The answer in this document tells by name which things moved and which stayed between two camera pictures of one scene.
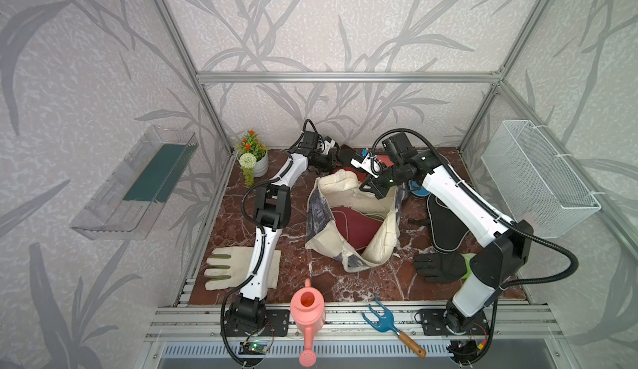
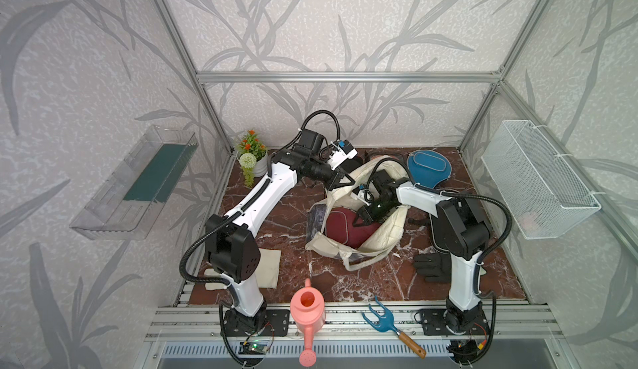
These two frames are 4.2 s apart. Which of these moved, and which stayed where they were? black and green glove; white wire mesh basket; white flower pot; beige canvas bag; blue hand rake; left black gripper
Moved: beige canvas bag; left black gripper
Stayed: white wire mesh basket; black and green glove; white flower pot; blue hand rake
